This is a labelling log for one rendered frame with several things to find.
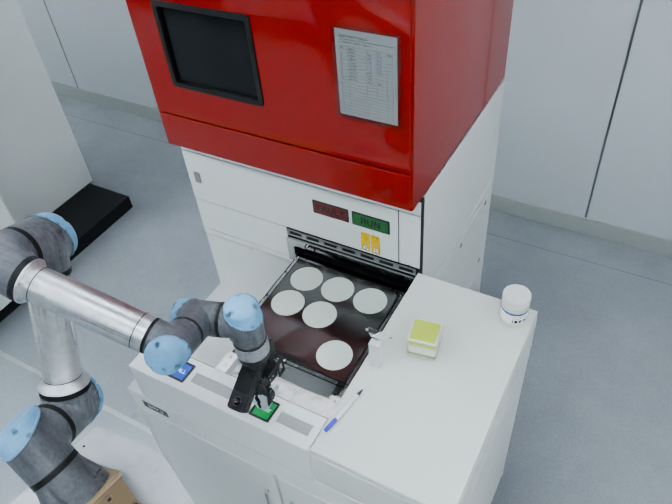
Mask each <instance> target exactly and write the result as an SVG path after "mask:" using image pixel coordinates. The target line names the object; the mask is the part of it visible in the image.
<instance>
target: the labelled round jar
mask: <svg viewBox="0 0 672 504"><path fill-rule="evenodd" d="M530 301H531V292H530V291H529V289H528V288H526V287H525V286H522V285H518V284H512V285H509V286H507V287H506V288H505V289H504V291H503V296H502V301H501V308H500V315H499V318H500V320H501V322H502V323H503V324H504V325H506V326H508V327H512V328H517V327H521V326H523V325H524V324H525V323H526V321H527V316H528V312H529V306H530Z"/></svg>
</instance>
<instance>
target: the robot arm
mask: <svg viewBox="0 0 672 504"><path fill-rule="evenodd" d="M77 246H78V239H77V235H76V232H75V230H74V229H73V227H72V226H71V225H70V223H69V222H67V221H65V220H64V218H62V217H61V216H59V215H57V214H54V213H50V212H41V213H37V214H35V215H30V216H27V217H25V218H24V219H23V220H21V221H19V222H17V223H14V224H12V225H10V226H8V227H6V228H3V229H1V230H0V295H2V296H4V297H6V298H8V299H9V300H12V301H14V302H16V303H19V304H22V303H25V302H27V303H28V308H29V313H30V317H31V322H32V327H33V332H34V337H35V342H36V347H37V352H38V357H39V362H40V367H41V371H42V376H43V379H42V380H41V382H40V383H39V384H38V393H39V398H40V404H39V405H37V406H36V405H34V404H31V405H29V406H27V407H26V408H25V409H23V410H22V411H21V412H20V413H19V414H17V415H16V416H15V417H14V419H13V420H11V421H10V422H9V423H8V424H7V425H6V426H5V427H4V428H3V430H2V431H1V432H0V456H1V459H2V460H3V461H4V462H6V463H7V464H8V465H9V466H10V467H11V468H12V469H13V471H14V472H15V473H16V474H17V475H18V476H19V477H20V478H21V479H22V480H23V481H24V482H25V483H26V484H27V485H28V486H29V487H30V489H31V490H32V491H33V492H34V493H35V494H36V496H37V498H38V500H39V503H40V504H86V503H87V502H88V501H89V500H90V499H91V498H92V497H93V496H94V495H95V494H96V493H97V492H98V491H99V490H100V489H101V487H102V486H103V485H104V484H105V482H106V481H107V479H108V477H109V472H108V471H107V470H106V469H105V468H104V467H103V466H101V465H99V464H97V463H95V462H94V461H92V460H90V459H88V458H86V457H84V456H82V455H81V454H80V453H79V452H78V451H77V450H76V449H75V448H74V447H73V446H72V445H71V443H72V442H73V441H74V440H75V438H76V437H77V436H78V435H79V434H80V433H81V432H82V431H83V430H84V429H85V428H86V427H87V426H88V425H89V424H91V423H92V422H93V421H94V420H95V418H96V417H97V415H98V414H99V412H100V411H101V409H102V407H103V403H104V395H103V391H102V388H101V386H100V385H99V384H96V383H95V382H96V380H95V379H94V378H92V377H91V376H90V375H89V373H88V372H86V371H84V370H82V367H81V361H80V356H79V350H78V344H77V338H76V333H75V327H74V323H76V324H78V325H80V326H82V327H84V328H87V329H89V330H91V331H93V332H95V333H98V334H100V335H102V336H104V337H106V338H109V339H111V340H113V341H115V342H117V343H120V344H122V345H124V346H126V347H128V348H131V349H133V350H135V351H137V352H139V353H142V354H144V360H145V363H146V365H147V366H148V367H150V368H151V369H152V371H153V372H155V373H157V374H159V375H171V374H174V373H176V372H177V371H178V370H179V369H180V368H181V367H182V366H183V365H185V364H186V363H187V362H188V361H189V359H190V357H191V356H192V354H193V353H194V352H195V351H196V350H197V348H198V347H199V346H200V345H201V344H202V343H203V342H204V340H205V339H206V338H207V337H208V336H209V337H218V338H230V339H231V340H232V343H233V346H234V349H235V352H236V355H237V357H238V360H239V362H240V363H241V364H242V366H241V369H240V372H239V373H238V377H237V380H236V382H235V385H234V388H233V390H232V393H231V396H230V398H229V401H228V404H227V406H228V407H229V408H230V409H232V410H234V411H237V412H239V413H248V412H249V410H250V407H251V404H252V402H253V403H254V404H255V405H256V406H257V407H258V408H259V409H261V410H265V411H266V410H268V409H269V407H270V406H271V404H272V401H273V400H274V398H275V394H276V393H277V391H278V388H279V386H278V384H276V385H275V386H274V387H272V384H271V383H272V382H273V381H274V379H275V378H276V377H277V375H278V374H279V377H281V375H282V374H283V373H284V371H285V366H284V362H283V357H282V356H279V355H277V354H276V351H275V347H274V342H273V338H271V337H268V336H267V333H266V329H265V325H264V320H263V313H262V310H261V308H260V306H259V303H258V301H257V299H256V298H255V297H254V296H252V295H250V294H247V293H240V294H237V295H232V296H231V297H229V298H228V299H227V300H226V301H225V302H218V301H209V300H200V299H197V298H190V299H187V298H180V299H178V300H176V301H175V302H174V304H173V308H171V311H170V316H169V322H170V323H169V322H167V321H165V320H163V319H160V318H159V317H156V316H154V315H152V314H150V313H148V312H145V311H143V310H141V309H139V308H136V307H134V306H132V305H130V304H128V303H125V302H123V301H121V300H119V299H117V298H114V297H112V296H110V295H108V294H105V293H103V292H101V291H99V290H97V289H94V288H92V287H90V286H88V285H85V284H83V283H81V282H79V281H77V280H74V279H72V278H70V277H69V276H70V275H71V274H72V268H71V262H70V257H71V256H72V255H73V254H74V252H75V250H76V249H77ZM277 358H279V359H278V361H277V362H276V360H274V359H277ZM281 363H282V367H283V368H282V370H281V371H280V370H279V369H280V364H281Z"/></svg>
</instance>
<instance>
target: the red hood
mask: <svg viewBox="0 0 672 504"><path fill-rule="evenodd" d="M125 1H126V4H127V7H128V10H129V14H130V17H131V20H132V24H133V27H134V30H135V33H136V37H137V40H138V43H139V47H140V50H141V53H142V56H143V60H144V63H145V66H146V70H147V73H148V76H149V79H150V83H151V86H152V89H153V93H154V96H155V99H156V102H157V106H158V109H159V112H160V116H161V119H162V122H163V125H164V129H165V132H166V135H167V139H168V142H169V143H171V144H174V145H178V146H181V147H185V148H188V149H192V150H196V151H199V152H203V153H206V154H210V155H213V156H217V157H220V158H224V159H227V160H231V161H234V162H238V163H242V164H245V165H249V166H252V167H256V168H259V169H263V170H266V171H270V172H273V173H277V174H281V175H284V176H288V177H291V178H295V179H298V180H302V181H305V182H309V183H312V184H316V185H320V186H323V187H327V188H330V189H334V190H337V191H341V192H344V193H348V194H351V195H355V196H358V197H362V198H366V199H369V200H373V201H376V202H380V203H383V204H387V205H390V206H394V207H397V208H401V209H405V210H408V211H413V210H414V209H415V207H416V206H417V204H418V203H419V201H420V200H421V198H422V197H423V196H424V194H425V193H426V191H427V190H428V188H429V187H430V185H431V184H432V182H433V181H434V179H435V178H436V177H437V175H438V174H439V172H440V171H441V169H442V168H443V166H444V165H445V163H446V162H447V161H448V159H449V158H450V156H451V155H452V153H453V152H454V150H455V149H456V147H457V146H458V144H459V143H460V142H461V140H462V139H463V137H464V136H465V134H466V133H467V131H468V130H469V128H470V127H471V125H472V124H473V123H474V121H475V120H476V118H477V117H478V115H479V114H480V112H481V111H482V109H483V108H484V107H485V105H486V104H487V102H488V101H489V99H490V98H491V96H492V95H493V93H494V92H495V90H496V89H497V88H498V86H499V85H500V83H501V82H502V80H503V79H504V77H505V70H506V61H507V53H508V45H509V36H510V28H511V20H512V11H513V3H514V0H125Z"/></svg>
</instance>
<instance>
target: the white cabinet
mask: <svg viewBox="0 0 672 504"><path fill-rule="evenodd" d="M529 353H530V349H529V352H528V354H527V357H526V359H525V362H524V364H523V367H522V369H521V371H520V374H519V376H518V379H517V381H516V384H515V386H514V389H513V391H512V394H511V396H510V399H509V401H508V404H507V406H506V409H505V411H504V414H503V416H502V419H501V421H500V423H499V426H498V431H497V432H496V433H495V436H494V438H493V441H492V443H491V446H490V448H489V451H488V453H487V456H486V458H485V461H484V463H483V466H482V468H481V471H480V473H479V475H478V478H477V480H476V483H475V485H474V488H473V490H472V493H471V495H470V498H469V500H468V503H467V504H491V502H492V500H493V497H494V494H495V492H496V489H497V486H498V484H499V481H500V478H501V476H502V475H503V470H504V465H505V461H506V456H507V452H508V447H509V443H510V438H511V434H512V429H513V425H514V422H515V416H516V411H517V407H518V402H519V398H520V393H521V389H522V384H523V380H524V375H525V371H526V366H527V362H528V358H529ZM129 391H130V393H131V394H132V396H133V398H134V400H135V402H136V404H137V406H138V408H139V410H140V412H141V414H142V415H143V417H144V419H145V421H146V423H147V425H148V427H149V429H150V431H151V433H152V434H153V436H154V438H155V440H156V442H157V444H158V446H159V448H160V450H161V452H162V454H163V455H164V457H165V459H166V460H167V461H168V463H169V464H170V466H171V467H172V469H173V471H174V472H175V474H176V475H177V477H178V478H179V480H180V481H181V483H182V485H183V486H184V488H185V489H186V491H187V492H188V494H189V495H190V497H191V499H192V500H193V502H194V503H195V504H363V503H361V502H359V501H357V500H355V499H353V498H351V497H349V496H347V495H345V494H343V493H341V492H339V491H337V490H335V489H333V488H331V487H329V486H327V485H325V484H323V483H321V482H319V481H316V480H314V481H313V480H311V479H309V478H307V477H305V476H303V475H301V474H299V473H297V472H295V471H293V470H291V469H289V468H287V467H285V466H283V465H281V464H279V463H277V462H275V461H273V460H271V459H269V458H267V457H265V456H263V455H261V454H259V453H257V452H255V451H253V450H251V449H249V448H247V447H245V446H243V445H241V444H239V443H236V442H234V441H232V440H230V439H228V438H226V437H224V436H222V435H220V434H218V433H216V432H214V431H212V430H210V429H208V428H206V427H204V426H202V425H200V424H198V423H196V422H194V421H192V420H190V419H188V418H186V417H184V416H182V415H180V414H178V413H176V412H174V411H172V410H170V409H168V408H166V407H164V406H162V405H160V404H158V403H156V402H154V401H152V400H150V399H148V398H146V397H144V396H142V395H140V394H138V393H136V392H134V391H132V390H130V389H129Z"/></svg>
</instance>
